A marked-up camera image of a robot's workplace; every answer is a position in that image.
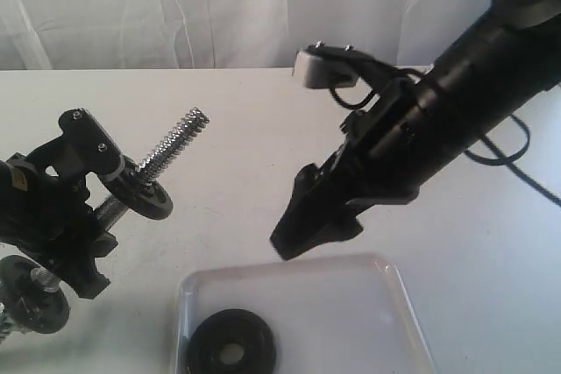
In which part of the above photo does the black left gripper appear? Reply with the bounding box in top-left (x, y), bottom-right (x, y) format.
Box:
top-left (1, 154), bottom-right (118, 300)

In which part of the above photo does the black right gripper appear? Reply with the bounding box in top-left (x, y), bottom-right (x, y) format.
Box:
top-left (270, 78), bottom-right (434, 260)

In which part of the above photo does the chrome threaded dumbbell bar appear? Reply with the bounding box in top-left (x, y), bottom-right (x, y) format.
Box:
top-left (1, 109), bottom-right (209, 337)

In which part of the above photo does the black weight plate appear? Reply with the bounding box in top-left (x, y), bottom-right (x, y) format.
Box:
top-left (99, 156), bottom-right (174, 220)
top-left (185, 308), bottom-right (278, 374)
top-left (1, 255), bottom-right (70, 335)

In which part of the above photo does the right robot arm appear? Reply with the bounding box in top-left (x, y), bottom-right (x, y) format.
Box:
top-left (270, 0), bottom-right (560, 260)

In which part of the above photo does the white plastic tray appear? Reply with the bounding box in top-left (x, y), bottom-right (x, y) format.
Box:
top-left (170, 254), bottom-right (436, 373)

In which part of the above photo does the white backdrop curtain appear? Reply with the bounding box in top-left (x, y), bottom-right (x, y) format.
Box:
top-left (1, 0), bottom-right (490, 70)

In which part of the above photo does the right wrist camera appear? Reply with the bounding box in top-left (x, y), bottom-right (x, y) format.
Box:
top-left (292, 42), bottom-right (374, 89)

